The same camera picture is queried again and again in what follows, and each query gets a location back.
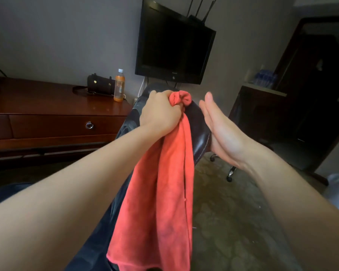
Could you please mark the person's right hand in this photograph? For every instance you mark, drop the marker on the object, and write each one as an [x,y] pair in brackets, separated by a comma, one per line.
[227,138]

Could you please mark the person's left hand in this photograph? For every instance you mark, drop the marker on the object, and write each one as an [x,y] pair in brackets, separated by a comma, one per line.
[158,114]

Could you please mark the person's left fingers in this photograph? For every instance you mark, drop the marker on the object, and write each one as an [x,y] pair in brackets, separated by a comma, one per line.
[161,96]

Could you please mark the person's right fingers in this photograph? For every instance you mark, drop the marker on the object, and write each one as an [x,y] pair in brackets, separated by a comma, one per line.
[212,110]

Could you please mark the red microfibre cloth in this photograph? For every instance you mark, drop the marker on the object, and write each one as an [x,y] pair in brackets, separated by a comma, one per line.
[161,194]

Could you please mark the person's right forearm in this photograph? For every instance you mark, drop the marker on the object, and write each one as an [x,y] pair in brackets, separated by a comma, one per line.
[293,211]

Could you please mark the person's left forearm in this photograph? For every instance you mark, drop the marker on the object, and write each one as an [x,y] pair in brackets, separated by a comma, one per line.
[65,200]

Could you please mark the black leather office chair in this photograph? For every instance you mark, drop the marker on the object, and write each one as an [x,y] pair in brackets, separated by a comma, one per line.
[200,129]

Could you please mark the orange drink bottle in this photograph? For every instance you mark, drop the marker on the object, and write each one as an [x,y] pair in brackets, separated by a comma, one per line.
[119,88]

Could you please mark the dark cabinet with pale top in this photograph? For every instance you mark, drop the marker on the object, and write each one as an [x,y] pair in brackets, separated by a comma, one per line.
[257,112]

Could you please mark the black flat screen television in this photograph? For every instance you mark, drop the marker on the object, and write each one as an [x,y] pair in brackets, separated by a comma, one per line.
[172,45]

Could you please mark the pack of clear water bottles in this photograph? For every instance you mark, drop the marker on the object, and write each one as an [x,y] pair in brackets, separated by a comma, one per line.
[265,79]

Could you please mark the black router with antennas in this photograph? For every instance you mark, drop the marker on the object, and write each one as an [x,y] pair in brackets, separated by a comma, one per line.
[196,19]

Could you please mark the dark wooden wardrobe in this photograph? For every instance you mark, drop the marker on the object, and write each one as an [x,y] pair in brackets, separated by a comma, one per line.
[316,95]

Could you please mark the wooden desk drawer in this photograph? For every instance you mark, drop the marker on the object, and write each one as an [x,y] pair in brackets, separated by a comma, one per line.
[53,126]

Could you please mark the reddish brown wooden desk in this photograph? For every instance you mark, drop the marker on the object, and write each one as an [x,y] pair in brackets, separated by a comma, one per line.
[45,101]

